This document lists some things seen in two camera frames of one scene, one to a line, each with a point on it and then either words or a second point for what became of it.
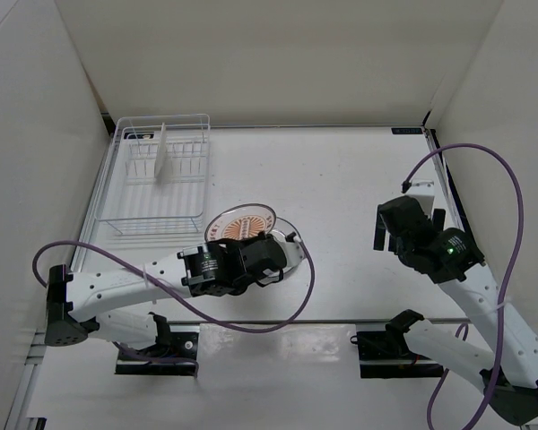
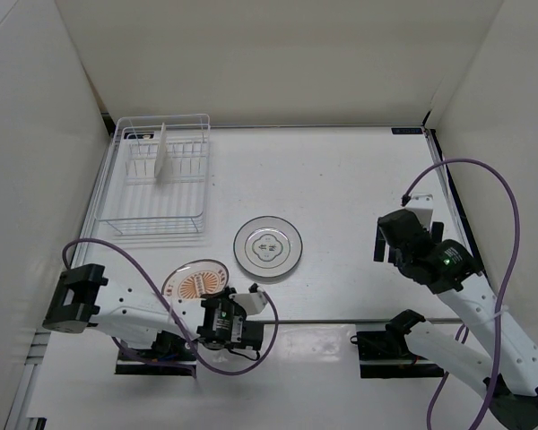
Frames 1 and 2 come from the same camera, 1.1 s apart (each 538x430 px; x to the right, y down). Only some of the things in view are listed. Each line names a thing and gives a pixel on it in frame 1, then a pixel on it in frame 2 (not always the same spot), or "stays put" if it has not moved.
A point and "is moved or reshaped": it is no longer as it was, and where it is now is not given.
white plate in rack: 161,155 stays put
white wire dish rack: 156,178 stays put
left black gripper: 231,245 to 237,310
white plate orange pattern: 240,222 is moved or reshaped
